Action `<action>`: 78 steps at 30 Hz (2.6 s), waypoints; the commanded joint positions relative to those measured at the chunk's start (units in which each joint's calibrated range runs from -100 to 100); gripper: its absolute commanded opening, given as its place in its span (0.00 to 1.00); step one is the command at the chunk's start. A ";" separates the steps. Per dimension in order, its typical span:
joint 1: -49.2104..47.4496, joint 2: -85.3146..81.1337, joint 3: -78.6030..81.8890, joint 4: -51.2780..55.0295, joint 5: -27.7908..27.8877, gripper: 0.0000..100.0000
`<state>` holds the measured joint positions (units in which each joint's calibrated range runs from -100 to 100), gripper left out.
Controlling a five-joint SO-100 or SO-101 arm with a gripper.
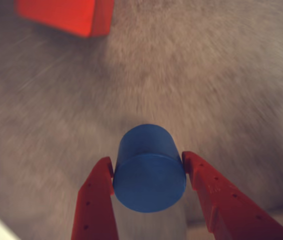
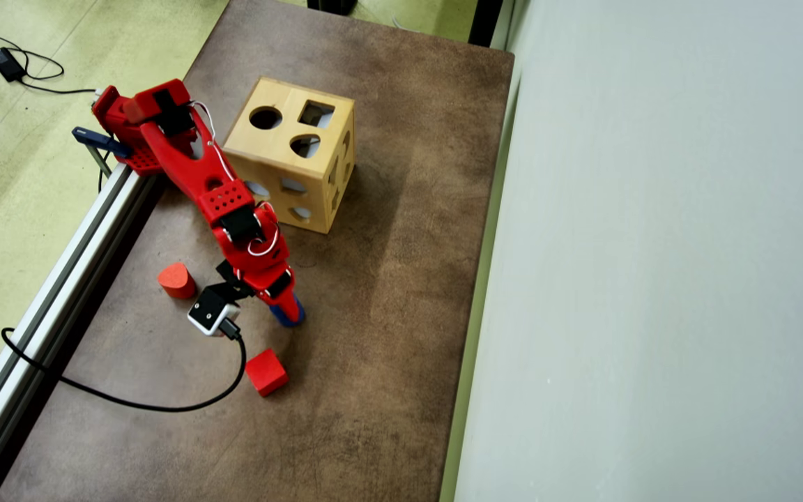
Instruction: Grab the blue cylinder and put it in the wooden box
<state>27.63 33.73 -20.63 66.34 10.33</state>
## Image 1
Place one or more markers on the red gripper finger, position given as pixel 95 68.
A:
pixel 231 212
pixel 94 205

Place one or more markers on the blue cylinder block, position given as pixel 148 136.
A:
pixel 149 180

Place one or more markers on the red cube block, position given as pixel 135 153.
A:
pixel 56 15

